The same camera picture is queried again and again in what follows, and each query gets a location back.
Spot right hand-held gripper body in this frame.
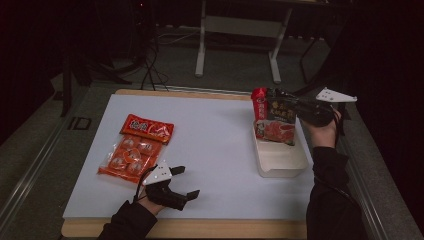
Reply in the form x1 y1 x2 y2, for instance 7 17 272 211
292 86 358 128

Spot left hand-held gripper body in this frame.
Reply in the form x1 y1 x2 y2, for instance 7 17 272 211
142 161 190 212

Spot red and black tomato packet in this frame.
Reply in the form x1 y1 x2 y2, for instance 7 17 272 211
250 87 298 147

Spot orange snack packet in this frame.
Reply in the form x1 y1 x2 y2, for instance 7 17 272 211
97 113 175 184

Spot white divided plastic box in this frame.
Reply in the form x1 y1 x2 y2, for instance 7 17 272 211
252 123 309 179

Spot person's left hand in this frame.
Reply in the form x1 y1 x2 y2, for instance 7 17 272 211
136 191 166 216

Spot person's right hand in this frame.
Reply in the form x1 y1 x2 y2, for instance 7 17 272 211
301 109 342 150

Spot white table mat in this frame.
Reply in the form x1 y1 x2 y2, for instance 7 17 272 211
62 94 316 221

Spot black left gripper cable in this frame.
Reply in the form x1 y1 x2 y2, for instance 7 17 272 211
133 164 158 203

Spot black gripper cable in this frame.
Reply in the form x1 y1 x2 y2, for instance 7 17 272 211
133 164 158 203
333 103 349 146

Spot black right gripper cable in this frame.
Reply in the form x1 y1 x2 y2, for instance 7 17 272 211
333 103 349 146

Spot white metal table frame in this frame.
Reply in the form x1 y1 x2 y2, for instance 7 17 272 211
194 0 294 85

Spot black floor cables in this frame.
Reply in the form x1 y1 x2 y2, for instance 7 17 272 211
139 33 171 92

